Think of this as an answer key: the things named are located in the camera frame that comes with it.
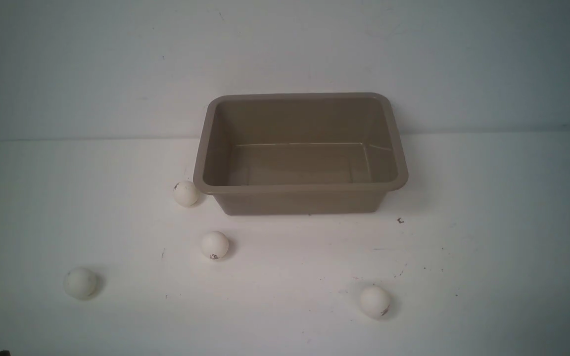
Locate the brown plastic bin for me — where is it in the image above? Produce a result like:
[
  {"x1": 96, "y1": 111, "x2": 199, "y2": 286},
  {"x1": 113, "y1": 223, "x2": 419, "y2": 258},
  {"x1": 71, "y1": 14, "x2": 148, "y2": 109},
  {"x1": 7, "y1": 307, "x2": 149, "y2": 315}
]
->
[{"x1": 193, "y1": 92, "x2": 409, "y2": 216}]

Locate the white ping-pong ball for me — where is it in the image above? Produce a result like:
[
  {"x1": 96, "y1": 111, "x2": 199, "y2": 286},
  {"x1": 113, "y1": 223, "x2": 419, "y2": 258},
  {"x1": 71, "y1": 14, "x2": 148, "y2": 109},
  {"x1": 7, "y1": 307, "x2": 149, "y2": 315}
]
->
[
  {"x1": 173, "y1": 180, "x2": 200, "y2": 207},
  {"x1": 63, "y1": 267, "x2": 98, "y2": 300},
  {"x1": 200, "y1": 231, "x2": 230, "y2": 261},
  {"x1": 359, "y1": 285, "x2": 393, "y2": 319}
]

